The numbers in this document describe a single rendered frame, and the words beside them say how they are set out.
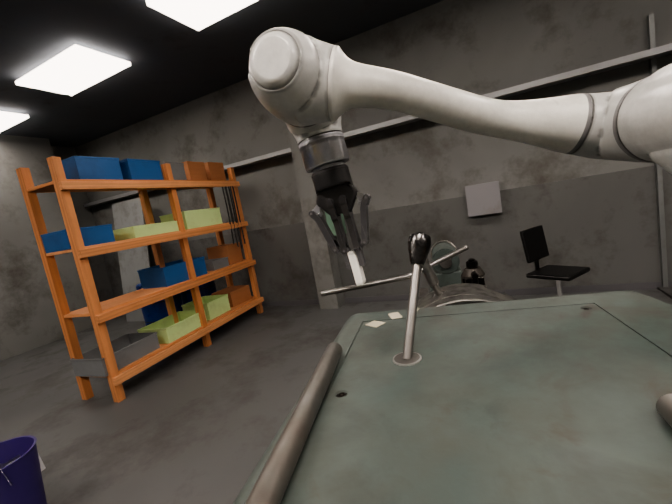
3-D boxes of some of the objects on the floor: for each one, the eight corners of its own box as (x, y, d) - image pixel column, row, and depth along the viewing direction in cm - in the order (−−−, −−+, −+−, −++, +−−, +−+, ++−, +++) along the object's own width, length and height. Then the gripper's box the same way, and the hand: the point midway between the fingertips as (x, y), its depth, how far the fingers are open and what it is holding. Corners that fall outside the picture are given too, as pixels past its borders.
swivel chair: (590, 305, 360) (583, 219, 348) (600, 326, 311) (592, 227, 300) (528, 305, 388) (519, 227, 377) (528, 325, 339) (518, 235, 328)
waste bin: (80, 518, 194) (54, 434, 188) (-13, 595, 159) (-49, 494, 152) (39, 502, 213) (14, 425, 207) (-52, 567, 178) (-86, 476, 171)
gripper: (363, 159, 70) (394, 272, 72) (305, 178, 74) (336, 285, 76) (356, 156, 63) (391, 281, 65) (291, 177, 67) (326, 295, 69)
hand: (356, 267), depth 70 cm, fingers closed
